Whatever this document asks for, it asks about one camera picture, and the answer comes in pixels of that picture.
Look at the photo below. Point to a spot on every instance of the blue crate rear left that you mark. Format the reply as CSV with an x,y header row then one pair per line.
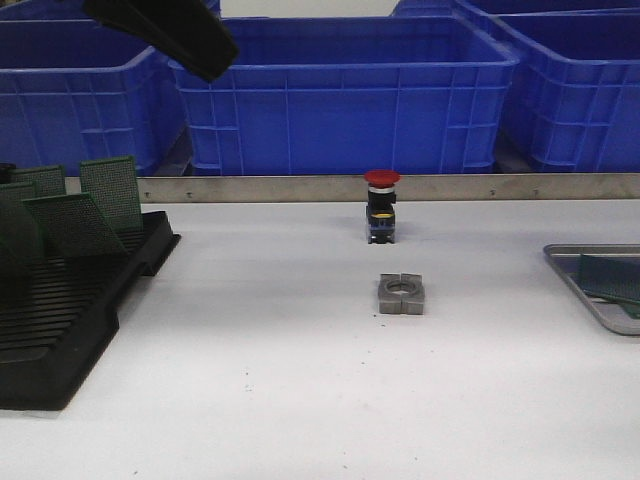
x,y
40,9

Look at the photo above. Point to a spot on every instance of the blue plastic crate centre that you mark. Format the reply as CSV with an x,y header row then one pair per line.
x,y
418,95

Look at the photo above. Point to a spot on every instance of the black slotted board rack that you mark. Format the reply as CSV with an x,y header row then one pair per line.
x,y
57,322

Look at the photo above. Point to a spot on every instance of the blue plastic crate left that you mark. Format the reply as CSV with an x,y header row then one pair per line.
x,y
73,90

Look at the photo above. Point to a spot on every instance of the blue plastic crate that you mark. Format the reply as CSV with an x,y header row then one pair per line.
x,y
418,95
573,105
73,90

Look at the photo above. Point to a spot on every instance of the green perfboard dark left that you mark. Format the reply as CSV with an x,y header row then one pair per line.
x,y
21,237

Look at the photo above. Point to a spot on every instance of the blue plastic crate right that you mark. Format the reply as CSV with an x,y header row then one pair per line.
x,y
573,105

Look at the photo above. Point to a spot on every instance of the grey metal clamp block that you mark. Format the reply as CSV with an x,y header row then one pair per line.
x,y
401,294

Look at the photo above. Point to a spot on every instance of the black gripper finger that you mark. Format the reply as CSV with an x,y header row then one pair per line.
x,y
186,31

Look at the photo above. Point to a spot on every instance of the red emergency stop button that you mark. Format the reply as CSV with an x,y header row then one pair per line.
x,y
381,219

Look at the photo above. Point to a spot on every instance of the silver metal tray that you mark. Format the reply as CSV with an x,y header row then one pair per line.
x,y
564,260

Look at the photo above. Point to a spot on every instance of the blue crate rear right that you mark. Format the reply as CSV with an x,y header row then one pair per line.
x,y
502,7

